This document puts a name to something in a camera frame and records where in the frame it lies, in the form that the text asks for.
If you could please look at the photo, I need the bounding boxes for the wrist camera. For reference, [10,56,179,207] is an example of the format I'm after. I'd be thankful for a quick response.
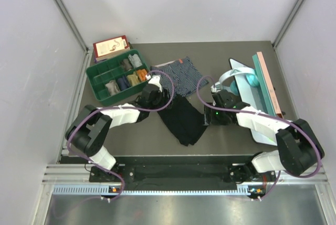
[145,74,161,88]
[211,83,223,93]

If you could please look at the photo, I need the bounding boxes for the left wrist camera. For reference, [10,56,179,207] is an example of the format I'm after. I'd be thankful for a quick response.
[145,74,161,88]

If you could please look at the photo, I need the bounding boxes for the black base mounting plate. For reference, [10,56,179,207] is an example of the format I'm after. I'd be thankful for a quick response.
[90,155,276,186]

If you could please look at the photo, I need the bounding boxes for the teal and pink book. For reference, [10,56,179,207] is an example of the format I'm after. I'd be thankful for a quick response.
[253,51,284,119]

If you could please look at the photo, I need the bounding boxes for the mustard rolled sock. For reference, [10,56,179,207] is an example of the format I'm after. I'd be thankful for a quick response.
[127,74,140,87]

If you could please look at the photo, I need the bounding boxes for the brown rolled sock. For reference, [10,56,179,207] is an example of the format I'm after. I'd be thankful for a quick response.
[120,59,133,72]

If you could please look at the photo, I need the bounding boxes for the beige rolled sock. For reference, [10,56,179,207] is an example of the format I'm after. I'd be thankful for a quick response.
[105,80,120,96]

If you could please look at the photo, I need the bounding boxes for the black underwear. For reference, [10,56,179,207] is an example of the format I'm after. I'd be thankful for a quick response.
[157,95,207,146]

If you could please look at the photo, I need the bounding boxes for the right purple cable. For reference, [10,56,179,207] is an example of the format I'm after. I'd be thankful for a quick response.
[196,75,325,202]

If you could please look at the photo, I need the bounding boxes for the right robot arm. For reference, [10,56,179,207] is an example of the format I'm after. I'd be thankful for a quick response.
[204,90,324,181]

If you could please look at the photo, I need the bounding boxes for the white slotted cable duct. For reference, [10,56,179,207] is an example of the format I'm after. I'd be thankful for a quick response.
[52,184,263,196]

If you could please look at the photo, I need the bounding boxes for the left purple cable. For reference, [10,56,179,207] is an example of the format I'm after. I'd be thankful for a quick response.
[67,70,175,202]

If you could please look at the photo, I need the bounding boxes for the navy rolled sock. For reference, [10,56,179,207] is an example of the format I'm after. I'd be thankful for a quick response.
[117,76,130,91]

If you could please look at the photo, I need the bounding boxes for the grey rolled sock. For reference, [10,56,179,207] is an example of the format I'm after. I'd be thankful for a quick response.
[128,54,142,68]

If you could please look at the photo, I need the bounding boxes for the light blue tablet board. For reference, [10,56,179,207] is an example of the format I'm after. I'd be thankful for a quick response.
[228,57,293,147]

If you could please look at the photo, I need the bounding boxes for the green compartment tray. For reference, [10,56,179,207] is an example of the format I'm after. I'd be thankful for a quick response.
[86,49,150,106]

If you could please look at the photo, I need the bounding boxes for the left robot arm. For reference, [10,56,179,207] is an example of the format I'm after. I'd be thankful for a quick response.
[65,83,170,181]

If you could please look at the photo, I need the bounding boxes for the striped blue boxer shorts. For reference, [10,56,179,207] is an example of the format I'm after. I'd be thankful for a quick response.
[150,57,203,98]

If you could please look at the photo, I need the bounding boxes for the orange rolled sock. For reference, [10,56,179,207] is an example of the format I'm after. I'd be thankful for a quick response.
[136,69,148,82]

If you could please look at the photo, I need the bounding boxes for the red and cream book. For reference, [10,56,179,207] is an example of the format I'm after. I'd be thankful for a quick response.
[93,35,131,63]

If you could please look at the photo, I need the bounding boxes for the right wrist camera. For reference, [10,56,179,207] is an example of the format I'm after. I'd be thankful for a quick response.
[211,83,223,93]

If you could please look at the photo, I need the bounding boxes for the purple cable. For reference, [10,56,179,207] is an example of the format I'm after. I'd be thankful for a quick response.
[67,70,175,202]
[196,75,325,202]

